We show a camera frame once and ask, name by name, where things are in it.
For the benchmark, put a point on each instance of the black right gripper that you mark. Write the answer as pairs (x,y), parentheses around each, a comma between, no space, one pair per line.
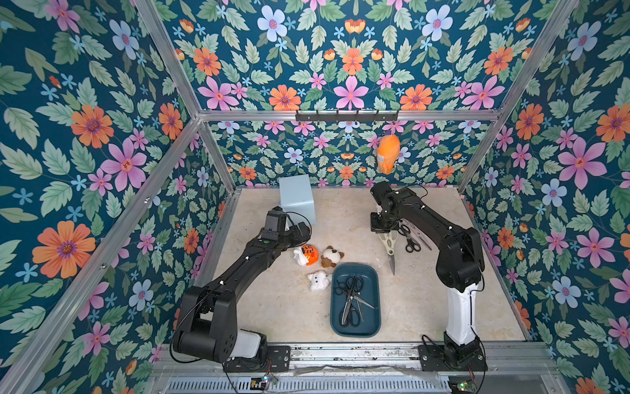
(382,225)

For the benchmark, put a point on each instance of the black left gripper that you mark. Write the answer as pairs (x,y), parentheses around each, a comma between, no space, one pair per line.
(296,238)

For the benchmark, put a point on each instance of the cream kitchen shears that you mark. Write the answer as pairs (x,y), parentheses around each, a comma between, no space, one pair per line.
(389,239)

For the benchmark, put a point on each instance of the small black thin scissors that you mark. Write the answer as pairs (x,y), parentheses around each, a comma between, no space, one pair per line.
(351,290)

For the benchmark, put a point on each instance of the large black scissors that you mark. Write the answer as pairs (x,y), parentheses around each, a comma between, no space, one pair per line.
(351,317)

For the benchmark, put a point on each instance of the pink transparent scissors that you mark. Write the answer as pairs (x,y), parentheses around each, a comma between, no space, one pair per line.
(420,236)

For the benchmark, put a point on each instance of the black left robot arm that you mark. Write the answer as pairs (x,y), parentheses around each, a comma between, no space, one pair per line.
(208,327)

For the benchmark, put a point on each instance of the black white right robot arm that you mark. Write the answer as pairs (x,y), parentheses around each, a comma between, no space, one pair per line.
(460,265)

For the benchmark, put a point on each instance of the light blue box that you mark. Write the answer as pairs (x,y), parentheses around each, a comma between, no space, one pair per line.
(296,198)

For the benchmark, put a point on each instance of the dark teal storage tray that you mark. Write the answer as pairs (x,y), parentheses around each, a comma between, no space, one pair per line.
(371,293)

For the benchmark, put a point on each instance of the orange tiger plush toy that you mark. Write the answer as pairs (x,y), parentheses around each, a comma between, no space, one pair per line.
(306,255)

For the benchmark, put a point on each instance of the brown dog plush toy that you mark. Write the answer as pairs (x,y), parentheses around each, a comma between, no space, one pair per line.
(331,257)

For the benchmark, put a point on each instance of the white plush toy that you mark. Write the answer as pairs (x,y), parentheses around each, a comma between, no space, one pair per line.
(319,281)

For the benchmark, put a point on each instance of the orange hanging plush toy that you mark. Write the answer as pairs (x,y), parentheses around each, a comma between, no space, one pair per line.
(388,152)

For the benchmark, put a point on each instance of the white ventilation grille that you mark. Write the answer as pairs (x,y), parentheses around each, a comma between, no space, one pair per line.
(313,384)

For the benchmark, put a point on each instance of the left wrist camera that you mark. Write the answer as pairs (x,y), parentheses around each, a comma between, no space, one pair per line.
(275,220)

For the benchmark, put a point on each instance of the black wall hook rail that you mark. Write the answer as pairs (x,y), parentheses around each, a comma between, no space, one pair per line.
(351,116)

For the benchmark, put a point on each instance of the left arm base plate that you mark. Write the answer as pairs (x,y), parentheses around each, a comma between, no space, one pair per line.
(274,359)

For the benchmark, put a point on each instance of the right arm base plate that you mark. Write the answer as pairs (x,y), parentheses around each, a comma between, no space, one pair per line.
(452,358)

